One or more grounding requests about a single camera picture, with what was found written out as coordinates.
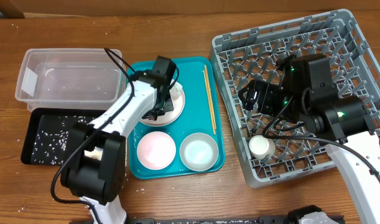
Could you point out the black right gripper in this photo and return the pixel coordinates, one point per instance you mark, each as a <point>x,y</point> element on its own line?
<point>266,90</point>

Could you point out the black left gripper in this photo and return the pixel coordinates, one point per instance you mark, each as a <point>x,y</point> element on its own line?
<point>167,106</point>

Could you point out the pink round plate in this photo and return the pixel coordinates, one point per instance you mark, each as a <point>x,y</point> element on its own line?
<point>178,99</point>

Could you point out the wooden chopstick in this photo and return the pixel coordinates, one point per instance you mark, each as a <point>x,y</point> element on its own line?
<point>211,99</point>
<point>209,103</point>

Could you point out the white cup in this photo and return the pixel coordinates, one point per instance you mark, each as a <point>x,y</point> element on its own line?
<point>261,147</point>

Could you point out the pink bowl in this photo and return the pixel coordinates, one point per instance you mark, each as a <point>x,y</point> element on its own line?
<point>156,150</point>

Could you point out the grey bowl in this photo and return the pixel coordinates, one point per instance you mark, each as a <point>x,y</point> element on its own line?
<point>199,152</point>

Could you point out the pile of white rice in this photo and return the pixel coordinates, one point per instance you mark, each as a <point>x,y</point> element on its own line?
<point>51,138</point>

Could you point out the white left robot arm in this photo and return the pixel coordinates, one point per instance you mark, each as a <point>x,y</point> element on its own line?
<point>93,167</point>

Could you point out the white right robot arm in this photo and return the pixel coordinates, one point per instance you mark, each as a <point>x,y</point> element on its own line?
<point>306,106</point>

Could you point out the grey dishwasher rack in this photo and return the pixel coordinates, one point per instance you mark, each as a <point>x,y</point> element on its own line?
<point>241,56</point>

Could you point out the black waste tray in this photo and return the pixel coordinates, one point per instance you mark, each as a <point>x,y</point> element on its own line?
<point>34,124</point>

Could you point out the clear plastic bin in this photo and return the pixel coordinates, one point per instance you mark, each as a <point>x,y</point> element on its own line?
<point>74,78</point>

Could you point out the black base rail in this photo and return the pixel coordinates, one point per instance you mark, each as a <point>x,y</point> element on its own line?
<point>273,219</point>

